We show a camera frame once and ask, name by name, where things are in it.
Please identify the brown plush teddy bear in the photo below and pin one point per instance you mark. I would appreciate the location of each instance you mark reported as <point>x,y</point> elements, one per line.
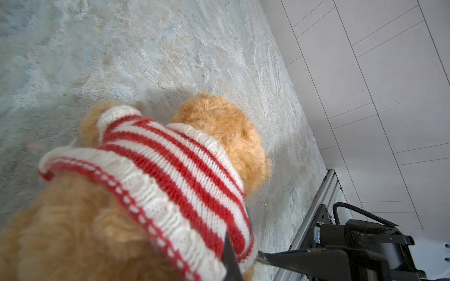
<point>77,230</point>

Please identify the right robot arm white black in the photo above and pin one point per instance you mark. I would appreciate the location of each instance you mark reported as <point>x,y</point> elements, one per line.
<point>412,254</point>

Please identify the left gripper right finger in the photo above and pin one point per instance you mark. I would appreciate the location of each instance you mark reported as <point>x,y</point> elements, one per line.
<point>306,261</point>

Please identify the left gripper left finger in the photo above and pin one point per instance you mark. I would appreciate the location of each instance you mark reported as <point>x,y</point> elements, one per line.
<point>230,262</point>

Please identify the aluminium mounting rail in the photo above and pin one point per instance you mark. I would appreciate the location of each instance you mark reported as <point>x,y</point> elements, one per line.
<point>329,193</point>

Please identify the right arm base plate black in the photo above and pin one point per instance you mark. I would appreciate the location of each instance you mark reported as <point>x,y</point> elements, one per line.
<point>312,238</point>

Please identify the red white striped knit sweater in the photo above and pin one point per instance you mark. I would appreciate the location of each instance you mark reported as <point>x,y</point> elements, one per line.
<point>176,182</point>

